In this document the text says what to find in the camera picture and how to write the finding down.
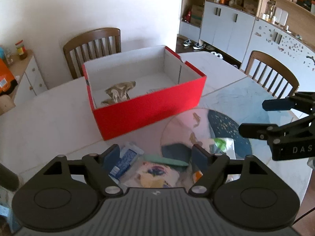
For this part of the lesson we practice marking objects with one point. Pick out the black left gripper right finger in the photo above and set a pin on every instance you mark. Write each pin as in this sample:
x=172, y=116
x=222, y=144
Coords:
x=212, y=166

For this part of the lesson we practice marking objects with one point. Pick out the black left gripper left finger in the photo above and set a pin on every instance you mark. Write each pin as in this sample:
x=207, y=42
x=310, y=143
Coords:
x=97, y=169

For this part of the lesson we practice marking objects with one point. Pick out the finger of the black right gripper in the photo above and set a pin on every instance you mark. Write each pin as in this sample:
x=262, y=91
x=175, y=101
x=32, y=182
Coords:
x=262, y=131
x=300, y=101

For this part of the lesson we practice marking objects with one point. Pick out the green white wrapper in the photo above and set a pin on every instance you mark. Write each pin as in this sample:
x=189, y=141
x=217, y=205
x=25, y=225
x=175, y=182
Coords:
x=222, y=145

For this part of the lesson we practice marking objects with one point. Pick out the blue tissue pack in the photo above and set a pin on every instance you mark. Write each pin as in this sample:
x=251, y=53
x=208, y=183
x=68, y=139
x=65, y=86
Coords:
x=128, y=156

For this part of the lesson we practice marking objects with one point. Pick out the brown wooden chair right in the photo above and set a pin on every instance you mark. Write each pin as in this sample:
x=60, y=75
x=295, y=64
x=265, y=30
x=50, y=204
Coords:
x=271, y=75

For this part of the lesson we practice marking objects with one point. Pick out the brown wooden chair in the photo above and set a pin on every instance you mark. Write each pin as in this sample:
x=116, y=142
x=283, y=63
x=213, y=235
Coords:
x=90, y=45
x=271, y=75

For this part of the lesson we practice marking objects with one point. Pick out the round glass table mat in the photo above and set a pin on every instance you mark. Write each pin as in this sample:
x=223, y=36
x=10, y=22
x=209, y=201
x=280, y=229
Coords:
x=198, y=126

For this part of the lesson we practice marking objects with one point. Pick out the floral printed packet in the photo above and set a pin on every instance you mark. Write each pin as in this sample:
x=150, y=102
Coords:
x=152, y=175

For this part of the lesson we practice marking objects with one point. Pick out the mint green flat case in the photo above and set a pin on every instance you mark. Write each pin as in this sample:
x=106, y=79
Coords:
x=165, y=161

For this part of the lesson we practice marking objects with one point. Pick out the camouflage crumpled item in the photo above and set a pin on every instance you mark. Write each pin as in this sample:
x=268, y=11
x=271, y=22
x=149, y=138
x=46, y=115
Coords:
x=118, y=92

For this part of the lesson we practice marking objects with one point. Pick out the red cardboard box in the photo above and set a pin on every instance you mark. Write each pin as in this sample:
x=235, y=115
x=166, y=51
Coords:
x=165, y=86

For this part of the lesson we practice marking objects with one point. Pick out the white side cabinet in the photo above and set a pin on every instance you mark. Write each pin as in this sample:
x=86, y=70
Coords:
x=29, y=78

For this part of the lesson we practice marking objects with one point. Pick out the brown wooden chair far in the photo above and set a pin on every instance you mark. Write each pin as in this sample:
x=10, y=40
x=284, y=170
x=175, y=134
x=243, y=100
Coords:
x=90, y=45

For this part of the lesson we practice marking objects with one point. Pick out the orange snack bag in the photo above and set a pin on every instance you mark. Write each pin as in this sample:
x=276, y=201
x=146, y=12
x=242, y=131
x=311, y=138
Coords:
x=7, y=80

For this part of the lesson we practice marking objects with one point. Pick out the red lid sauce jar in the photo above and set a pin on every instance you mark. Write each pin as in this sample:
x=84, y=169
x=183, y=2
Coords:
x=21, y=50

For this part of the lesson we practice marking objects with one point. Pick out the white wall cabinet unit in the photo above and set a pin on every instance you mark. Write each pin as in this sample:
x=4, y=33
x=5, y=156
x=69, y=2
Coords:
x=283, y=29

